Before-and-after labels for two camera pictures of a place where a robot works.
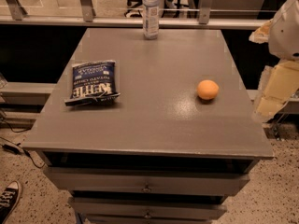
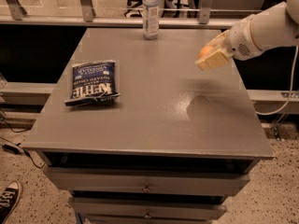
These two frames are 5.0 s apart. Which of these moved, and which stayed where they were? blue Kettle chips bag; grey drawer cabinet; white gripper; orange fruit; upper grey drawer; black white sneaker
Moved: orange fruit; white gripper
Stayed: blue Kettle chips bag; black white sneaker; grey drawer cabinet; upper grey drawer
